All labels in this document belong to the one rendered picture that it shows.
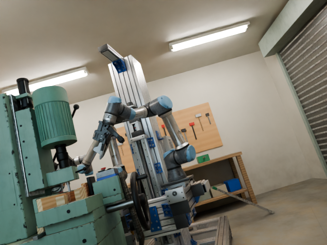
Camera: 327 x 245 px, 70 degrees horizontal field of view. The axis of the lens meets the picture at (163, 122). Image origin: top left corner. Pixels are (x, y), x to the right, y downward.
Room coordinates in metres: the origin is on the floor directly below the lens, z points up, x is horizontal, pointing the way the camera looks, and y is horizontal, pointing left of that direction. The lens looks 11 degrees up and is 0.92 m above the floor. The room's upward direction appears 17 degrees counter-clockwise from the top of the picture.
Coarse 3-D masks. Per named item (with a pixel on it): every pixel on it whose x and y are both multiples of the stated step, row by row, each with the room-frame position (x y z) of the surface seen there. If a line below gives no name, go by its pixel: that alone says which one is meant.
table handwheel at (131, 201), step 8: (136, 176) 1.24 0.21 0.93; (136, 192) 1.09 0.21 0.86; (144, 192) 1.34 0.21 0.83; (128, 200) 1.21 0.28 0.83; (136, 200) 1.08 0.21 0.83; (144, 200) 1.19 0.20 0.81; (112, 208) 1.20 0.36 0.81; (120, 208) 1.20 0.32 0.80; (136, 208) 1.08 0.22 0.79; (144, 208) 1.23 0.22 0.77; (144, 224) 1.11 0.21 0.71
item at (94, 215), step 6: (108, 204) 1.26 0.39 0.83; (96, 210) 1.07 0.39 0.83; (102, 210) 1.14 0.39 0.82; (78, 216) 1.02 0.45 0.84; (84, 216) 1.02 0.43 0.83; (90, 216) 1.02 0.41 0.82; (96, 216) 1.05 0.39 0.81; (60, 222) 1.02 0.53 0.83; (66, 222) 1.02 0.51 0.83; (72, 222) 1.02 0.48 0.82; (78, 222) 1.02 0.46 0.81; (84, 222) 1.02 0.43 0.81; (48, 228) 1.02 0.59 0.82; (54, 228) 1.02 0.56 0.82; (60, 228) 1.02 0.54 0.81; (66, 228) 1.02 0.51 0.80; (48, 234) 1.02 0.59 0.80
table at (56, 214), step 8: (80, 200) 0.97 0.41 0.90; (88, 200) 1.00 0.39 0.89; (96, 200) 1.10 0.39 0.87; (104, 200) 1.18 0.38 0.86; (112, 200) 1.18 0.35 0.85; (56, 208) 0.97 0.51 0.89; (64, 208) 0.97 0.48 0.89; (72, 208) 0.97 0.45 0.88; (80, 208) 0.97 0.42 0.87; (88, 208) 0.98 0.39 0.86; (96, 208) 1.07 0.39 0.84; (40, 216) 0.97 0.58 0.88; (48, 216) 0.97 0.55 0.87; (56, 216) 0.97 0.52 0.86; (64, 216) 0.97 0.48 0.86; (72, 216) 0.97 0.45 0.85; (40, 224) 0.96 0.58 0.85; (48, 224) 0.97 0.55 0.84
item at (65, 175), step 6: (66, 168) 1.18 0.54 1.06; (72, 168) 1.19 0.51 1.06; (48, 174) 1.18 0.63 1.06; (54, 174) 1.18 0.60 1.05; (60, 174) 1.18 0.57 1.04; (66, 174) 1.18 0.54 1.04; (72, 174) 1.18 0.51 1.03; (48, 180) 1.18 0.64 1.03; (54, 180) 1.18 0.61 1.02; (60, 180) 1.18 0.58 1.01; (66, 180) 1.18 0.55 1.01; (72, 180) 1.22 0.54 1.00; (48, 186) 1.18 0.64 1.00
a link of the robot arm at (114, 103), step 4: (112, 96) 1.27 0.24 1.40; (108, 100) 1.29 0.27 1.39; (112, 100) 1.27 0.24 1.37; (116, 100) 1.28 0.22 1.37; (120, 100) 1.30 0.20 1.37; (108, 104) 1.27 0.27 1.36; (112, 104) 1.27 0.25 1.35; (116, 104) 1.28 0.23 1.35; (120, 104) 1.30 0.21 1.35; (108, 108) 1.27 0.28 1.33; (112, 108) 1.27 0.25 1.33; (116, 108) 1.28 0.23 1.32; (120, 108) 1.30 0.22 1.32; (108, 112) 1.27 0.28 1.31; (112, 112) 1.27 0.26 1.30; (116, 112) 1.29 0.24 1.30; (120, 112) 1.32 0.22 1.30; (116, 116) 1.30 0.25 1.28
